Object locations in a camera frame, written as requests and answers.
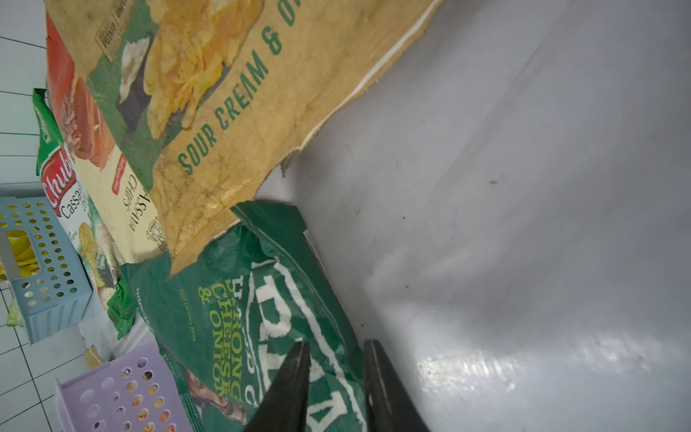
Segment purple plastic basket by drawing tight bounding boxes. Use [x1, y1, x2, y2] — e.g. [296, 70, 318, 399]
[55, 343, 193, 432]

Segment beige red cassava chips bag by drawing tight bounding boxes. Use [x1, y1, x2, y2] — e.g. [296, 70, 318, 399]
[46, 17, 167, 263]

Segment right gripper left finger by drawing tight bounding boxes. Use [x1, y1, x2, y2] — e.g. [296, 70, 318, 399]
[245, 342, 311, 432]

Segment sour cream onion chips bag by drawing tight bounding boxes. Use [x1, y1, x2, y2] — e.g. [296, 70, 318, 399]
[46, 1, 439, 273]

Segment green Chuba cassava chips bag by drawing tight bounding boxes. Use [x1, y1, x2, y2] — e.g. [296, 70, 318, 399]
[32, 88, 136, 340]

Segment green Real chips bag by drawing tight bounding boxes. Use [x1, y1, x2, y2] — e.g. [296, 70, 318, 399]
[121, 201, 366, 431]

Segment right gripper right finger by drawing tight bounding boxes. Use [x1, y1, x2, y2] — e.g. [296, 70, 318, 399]
[365, 339, 429, 432]

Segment blue plastic basket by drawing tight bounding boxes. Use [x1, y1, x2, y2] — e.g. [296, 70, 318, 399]
[1, 197, 93, 344]

